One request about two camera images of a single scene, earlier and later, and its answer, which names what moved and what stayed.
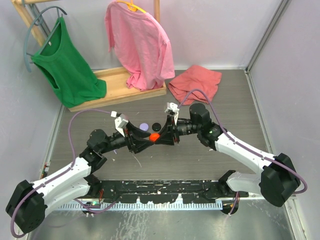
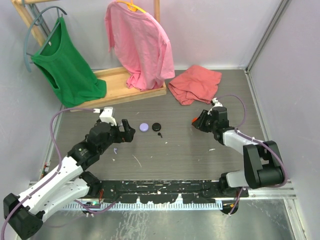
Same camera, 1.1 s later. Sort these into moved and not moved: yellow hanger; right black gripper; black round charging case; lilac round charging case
Moved: right black gripper
Not moved: lilac round charging case; black round charging case; yellow hanger
